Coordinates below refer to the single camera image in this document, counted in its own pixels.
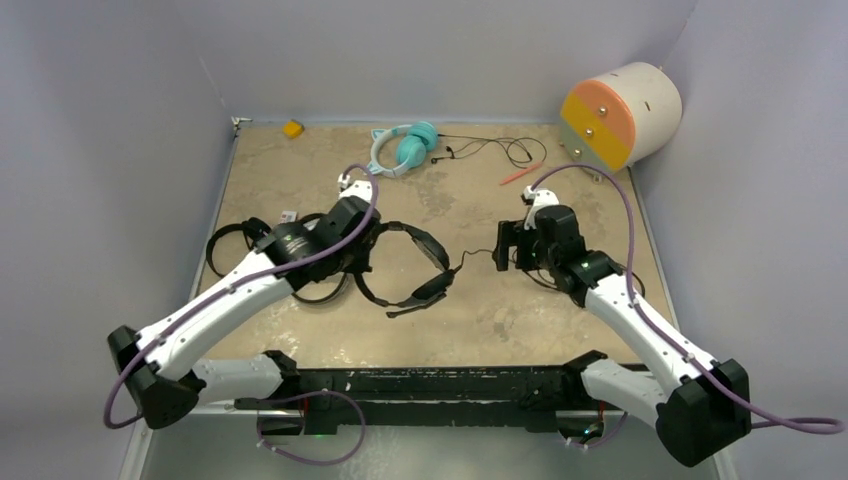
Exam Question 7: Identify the white and black headphones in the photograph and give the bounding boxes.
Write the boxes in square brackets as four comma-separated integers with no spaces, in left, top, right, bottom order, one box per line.
[293,273,350,307]

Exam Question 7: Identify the black headphones with pink mic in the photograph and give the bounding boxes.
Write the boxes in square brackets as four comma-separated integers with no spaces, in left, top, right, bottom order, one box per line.
[352,221,647,321]

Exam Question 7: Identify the black headphones with cable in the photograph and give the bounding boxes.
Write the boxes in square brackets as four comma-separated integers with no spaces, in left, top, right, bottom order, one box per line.
[204,217,272,278]

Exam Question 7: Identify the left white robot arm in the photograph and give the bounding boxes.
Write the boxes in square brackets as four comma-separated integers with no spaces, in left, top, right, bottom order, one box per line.
[102,192,380,430]

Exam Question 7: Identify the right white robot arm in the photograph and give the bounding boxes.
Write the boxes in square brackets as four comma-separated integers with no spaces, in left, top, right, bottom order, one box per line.
[493,205,752,467]

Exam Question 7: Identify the teal cat ear headphones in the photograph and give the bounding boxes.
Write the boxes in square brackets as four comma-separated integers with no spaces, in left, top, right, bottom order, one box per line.
[367,121,439,178]

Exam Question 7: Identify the pink orange stick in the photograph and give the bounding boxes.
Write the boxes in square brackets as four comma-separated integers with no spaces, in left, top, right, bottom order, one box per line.
[498,162,543,186]

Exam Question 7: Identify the round drawer cabinet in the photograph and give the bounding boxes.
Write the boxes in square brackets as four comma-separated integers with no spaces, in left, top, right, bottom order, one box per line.
[560,62,683,174]

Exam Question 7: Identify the yellow block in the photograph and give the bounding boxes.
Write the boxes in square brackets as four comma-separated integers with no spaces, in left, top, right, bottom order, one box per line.
[281,120,305,139]

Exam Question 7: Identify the black wired earbuds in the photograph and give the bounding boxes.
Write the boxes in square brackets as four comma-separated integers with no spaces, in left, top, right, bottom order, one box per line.
[429,134,548,170]

